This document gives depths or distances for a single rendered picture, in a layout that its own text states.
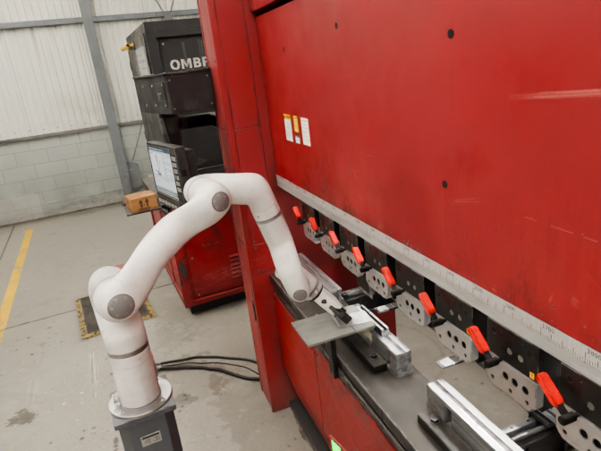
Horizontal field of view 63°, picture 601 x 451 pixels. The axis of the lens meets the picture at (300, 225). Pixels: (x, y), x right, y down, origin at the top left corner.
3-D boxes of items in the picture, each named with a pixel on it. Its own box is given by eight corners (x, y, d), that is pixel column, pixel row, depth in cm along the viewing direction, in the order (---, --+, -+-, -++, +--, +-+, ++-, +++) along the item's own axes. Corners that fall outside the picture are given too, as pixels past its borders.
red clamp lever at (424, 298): (418, 293, 129) (435, 326, 125) (430, 288, 131) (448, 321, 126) (415, 295, 131) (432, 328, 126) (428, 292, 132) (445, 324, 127)
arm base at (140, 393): (111, 429, 140) (96, 374, 134) (107, 392, 157) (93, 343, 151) (177, 404, 147) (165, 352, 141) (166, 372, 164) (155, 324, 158)
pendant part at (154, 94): (162, 222, 297) (131, 76, 269) (199, 211, 309) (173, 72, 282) (195, 241, 256) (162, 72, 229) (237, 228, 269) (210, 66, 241)
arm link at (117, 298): (111, 314, 146) (122, 336, 133) (79, 292, 140) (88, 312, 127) (224, 193, 156) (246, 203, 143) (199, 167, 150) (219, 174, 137)
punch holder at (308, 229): (304, 235, 224) (300, 200, 219) (321, 231, 226) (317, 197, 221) (317, 245, 210) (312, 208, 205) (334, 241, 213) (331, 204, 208)
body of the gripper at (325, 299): (324, 288, 170) (345, 305, 174) (316, 276, 179) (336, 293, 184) (309, 303, 170) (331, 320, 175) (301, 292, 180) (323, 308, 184)
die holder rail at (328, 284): (292, 271, 261) (291, 255, 258) (303, 268, 263) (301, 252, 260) (331, 310, 216) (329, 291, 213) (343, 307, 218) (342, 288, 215)
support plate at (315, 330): (291, 325, 186) (291, 322, 185) (352, 306, 194) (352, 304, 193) (308, 348, 170) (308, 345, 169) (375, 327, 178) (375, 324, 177)
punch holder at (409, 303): (396, 308, 152) (393, 259, 147) (419, 301, 154) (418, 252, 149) (424, 329, 138) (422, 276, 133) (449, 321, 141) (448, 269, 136)
